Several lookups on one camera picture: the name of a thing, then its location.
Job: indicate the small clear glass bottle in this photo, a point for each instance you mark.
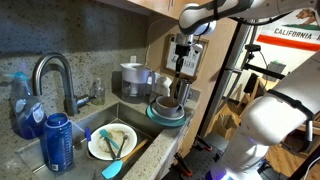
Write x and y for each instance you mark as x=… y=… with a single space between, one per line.
x=97 y=93

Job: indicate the black orange clamp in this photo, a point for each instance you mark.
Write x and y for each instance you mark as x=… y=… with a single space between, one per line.
x=183 y=165
x=203 y=142

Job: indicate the teal large plate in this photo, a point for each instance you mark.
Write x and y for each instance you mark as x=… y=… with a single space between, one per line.
x=166 y=123

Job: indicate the small blue brush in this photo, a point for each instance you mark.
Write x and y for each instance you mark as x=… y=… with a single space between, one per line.
x=87 y=134

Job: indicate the dark table knife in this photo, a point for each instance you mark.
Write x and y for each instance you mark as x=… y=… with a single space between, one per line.
x=110 y=149

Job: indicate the blue dish soap spray bottle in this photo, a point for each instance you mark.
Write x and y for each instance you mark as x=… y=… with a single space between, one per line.
x=28 y=116

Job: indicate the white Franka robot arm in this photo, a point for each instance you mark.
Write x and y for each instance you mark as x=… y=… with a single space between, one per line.
x=270 y=123

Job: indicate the white wall outlet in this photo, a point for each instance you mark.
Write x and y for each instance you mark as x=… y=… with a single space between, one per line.
x=133 y=59

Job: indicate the white dish cloth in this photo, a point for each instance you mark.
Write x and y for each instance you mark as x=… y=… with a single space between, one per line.
x=162 y=85

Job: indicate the black camera on stand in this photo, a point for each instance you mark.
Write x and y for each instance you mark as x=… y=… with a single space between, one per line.
x=263 y=70

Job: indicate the white water filter pitcher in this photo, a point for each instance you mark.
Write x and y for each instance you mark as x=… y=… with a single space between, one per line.
x=135 y=75

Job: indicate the grey small plate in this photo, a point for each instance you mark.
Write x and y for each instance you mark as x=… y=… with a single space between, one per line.
x=158 y=113

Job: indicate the metal fork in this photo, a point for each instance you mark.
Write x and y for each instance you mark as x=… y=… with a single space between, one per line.
x=122 y=145

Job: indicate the small teal spatula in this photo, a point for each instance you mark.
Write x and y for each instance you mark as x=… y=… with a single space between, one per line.
x=106 y=134

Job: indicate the dark metal sink faucet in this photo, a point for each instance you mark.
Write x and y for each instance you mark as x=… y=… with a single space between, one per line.
x=68 y=86

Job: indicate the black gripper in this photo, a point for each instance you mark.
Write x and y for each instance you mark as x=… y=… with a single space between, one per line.
x=182 y=53

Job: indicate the wooden upper cabinet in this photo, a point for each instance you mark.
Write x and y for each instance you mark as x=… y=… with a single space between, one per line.
x=156 y=6

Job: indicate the blue water bottle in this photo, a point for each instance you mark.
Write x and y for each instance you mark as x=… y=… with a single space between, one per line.
x=58 y=143

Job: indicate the wood framed text sign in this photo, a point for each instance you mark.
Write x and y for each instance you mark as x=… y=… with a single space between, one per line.
x=195 y=63

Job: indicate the steel sink basin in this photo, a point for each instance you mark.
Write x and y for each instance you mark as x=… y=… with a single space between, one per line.
x=133 y=115

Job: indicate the California flag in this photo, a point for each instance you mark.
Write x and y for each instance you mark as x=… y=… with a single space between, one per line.
x=293 y=36

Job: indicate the dirty white plate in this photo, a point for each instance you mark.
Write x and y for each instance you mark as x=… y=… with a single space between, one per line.
x=96 y=146

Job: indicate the metal frame post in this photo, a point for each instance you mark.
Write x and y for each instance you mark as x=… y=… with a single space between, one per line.
x=221 y=86

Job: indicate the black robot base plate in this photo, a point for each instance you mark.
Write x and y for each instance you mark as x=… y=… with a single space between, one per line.
x=203 y=161

